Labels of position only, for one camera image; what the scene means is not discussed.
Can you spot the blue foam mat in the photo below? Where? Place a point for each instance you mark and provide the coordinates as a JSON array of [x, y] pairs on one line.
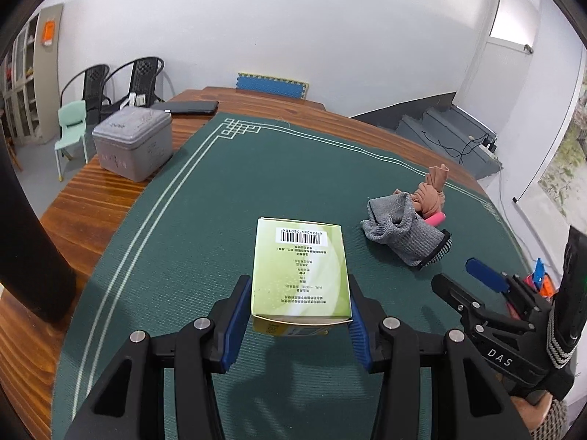
[[270, 85]]

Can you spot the grey metal box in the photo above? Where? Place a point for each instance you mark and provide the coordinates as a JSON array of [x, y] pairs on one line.
[[133, 146]]

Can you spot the pink tin box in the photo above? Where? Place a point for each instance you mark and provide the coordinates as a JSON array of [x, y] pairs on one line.
[[528, 280]]

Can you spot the black laptop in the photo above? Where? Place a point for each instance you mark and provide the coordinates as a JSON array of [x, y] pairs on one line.
[[188, 107]]

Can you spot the glass door cabinet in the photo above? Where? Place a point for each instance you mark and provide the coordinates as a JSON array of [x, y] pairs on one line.
[[18, 78]]

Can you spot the white plastic item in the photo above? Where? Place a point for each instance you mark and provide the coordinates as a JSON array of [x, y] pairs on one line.
[[135, 101]]

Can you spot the wooden table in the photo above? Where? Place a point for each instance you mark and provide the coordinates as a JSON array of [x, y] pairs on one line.
[[91, 201]]

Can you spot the orange sign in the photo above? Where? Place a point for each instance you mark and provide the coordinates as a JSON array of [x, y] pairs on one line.
[[48, 33]]

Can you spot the grey board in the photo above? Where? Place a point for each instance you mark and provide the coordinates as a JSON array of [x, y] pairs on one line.
[[46, 82]]

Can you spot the black chair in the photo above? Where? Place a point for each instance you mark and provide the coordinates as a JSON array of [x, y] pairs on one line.
[[94, 82], [144, 73]]

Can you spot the grey stairs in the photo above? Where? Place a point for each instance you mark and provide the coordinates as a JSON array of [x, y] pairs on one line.
[[440, 133]]

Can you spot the wall scroll painting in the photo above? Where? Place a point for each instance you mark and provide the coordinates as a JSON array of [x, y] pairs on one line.
[[568, 165]]

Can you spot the small pink item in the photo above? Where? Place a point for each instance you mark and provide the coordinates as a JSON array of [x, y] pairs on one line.
[[435, 220]]

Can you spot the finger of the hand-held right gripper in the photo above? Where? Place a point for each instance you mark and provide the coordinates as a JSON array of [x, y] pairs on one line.
[[486, 275], [458, 300]]

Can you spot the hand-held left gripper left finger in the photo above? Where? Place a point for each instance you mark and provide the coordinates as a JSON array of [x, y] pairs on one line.
[[236, 325]]

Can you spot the mint green small chair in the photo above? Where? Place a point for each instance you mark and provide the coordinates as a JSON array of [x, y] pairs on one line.
[[72, 123]]

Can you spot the person's right hand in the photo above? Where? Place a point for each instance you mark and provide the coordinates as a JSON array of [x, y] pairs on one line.
[[529, 419]]

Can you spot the green table mat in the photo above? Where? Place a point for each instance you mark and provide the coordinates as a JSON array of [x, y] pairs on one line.
[[183, 220]]

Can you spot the person's right forearm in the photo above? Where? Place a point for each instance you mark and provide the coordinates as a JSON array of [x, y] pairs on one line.
[[557, 421]]

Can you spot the grey ribbed knit glove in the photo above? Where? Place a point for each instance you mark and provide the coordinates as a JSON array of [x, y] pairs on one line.
[[403, 236]]

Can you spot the green cardboard box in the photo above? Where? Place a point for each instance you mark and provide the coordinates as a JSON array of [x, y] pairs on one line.
[[300, 275]]

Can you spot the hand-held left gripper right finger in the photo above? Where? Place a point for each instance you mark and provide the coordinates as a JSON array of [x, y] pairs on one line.
[[360, 334]]

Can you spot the tan knotted stocking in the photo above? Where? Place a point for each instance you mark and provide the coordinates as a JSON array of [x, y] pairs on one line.
[[431, 197]]

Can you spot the white power strip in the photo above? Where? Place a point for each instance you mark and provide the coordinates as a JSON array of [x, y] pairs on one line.
[[491, 151]]

